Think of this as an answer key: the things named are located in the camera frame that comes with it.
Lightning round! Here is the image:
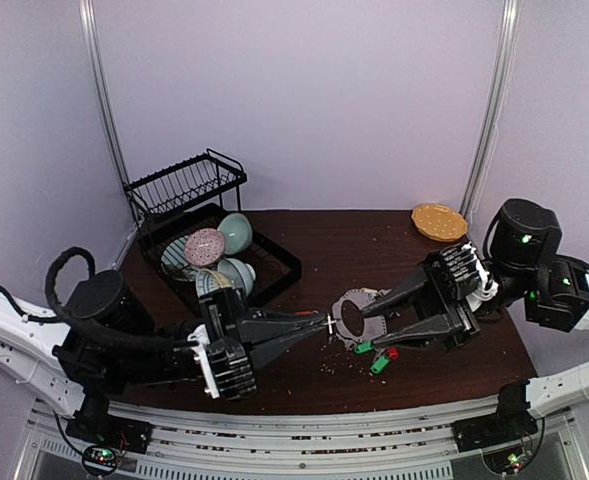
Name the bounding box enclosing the large metal oval keyring plate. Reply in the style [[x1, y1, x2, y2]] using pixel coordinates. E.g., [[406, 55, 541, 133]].
[[331, 288, 387, 350]]

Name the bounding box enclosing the silver key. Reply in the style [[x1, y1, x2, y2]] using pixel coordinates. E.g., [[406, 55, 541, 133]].
[[326, 314, 335, 336]]

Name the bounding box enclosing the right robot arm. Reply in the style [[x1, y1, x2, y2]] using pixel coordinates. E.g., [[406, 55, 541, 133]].
[[354, 198, 589, 361]]

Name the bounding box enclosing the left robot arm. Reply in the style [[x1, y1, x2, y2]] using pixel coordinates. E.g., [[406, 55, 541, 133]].
[[0, 247, 332, 444]]

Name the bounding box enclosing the red key tag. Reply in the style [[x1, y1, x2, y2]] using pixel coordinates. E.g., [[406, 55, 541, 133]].
[[386, 347, 399, 360]]

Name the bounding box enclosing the white blue striped bowl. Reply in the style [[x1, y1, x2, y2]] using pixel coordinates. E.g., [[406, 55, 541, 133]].
[[217, 258, 256, 296]]

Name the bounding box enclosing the yellow dotted plate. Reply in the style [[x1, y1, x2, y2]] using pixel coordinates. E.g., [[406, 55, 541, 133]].
[[411, 204, 468, 243]]

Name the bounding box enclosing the green key tag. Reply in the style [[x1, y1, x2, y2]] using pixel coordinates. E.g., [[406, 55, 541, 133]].
[[354, 341, 376, 355], [370, 355, 391, 375]]

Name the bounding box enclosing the yellow blue patterned bowl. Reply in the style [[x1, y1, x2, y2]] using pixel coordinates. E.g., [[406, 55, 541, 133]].
[[194, 269, 234, 298]]

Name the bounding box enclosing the pink patterned bowl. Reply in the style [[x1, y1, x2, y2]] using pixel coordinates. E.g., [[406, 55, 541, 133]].
[[185, 228, 225, 267]]

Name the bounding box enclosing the light green bowl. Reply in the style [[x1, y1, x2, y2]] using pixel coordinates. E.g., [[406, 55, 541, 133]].
[[217, 212, 253, 256]]

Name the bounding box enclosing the blue lined bowl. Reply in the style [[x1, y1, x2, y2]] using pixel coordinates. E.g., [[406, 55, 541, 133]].
[[161, 235, 197, 282]]

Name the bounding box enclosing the metal base rail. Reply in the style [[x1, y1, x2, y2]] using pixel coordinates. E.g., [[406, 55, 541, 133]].
[[10, 396, 589, 479]]

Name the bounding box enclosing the black wire dish rack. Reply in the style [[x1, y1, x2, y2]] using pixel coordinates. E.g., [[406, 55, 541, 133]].
[[122, 147, 303, 317]]

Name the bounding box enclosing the right aluminium frame post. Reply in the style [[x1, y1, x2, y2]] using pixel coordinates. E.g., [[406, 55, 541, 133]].
[[460, 0, 521, 221]]

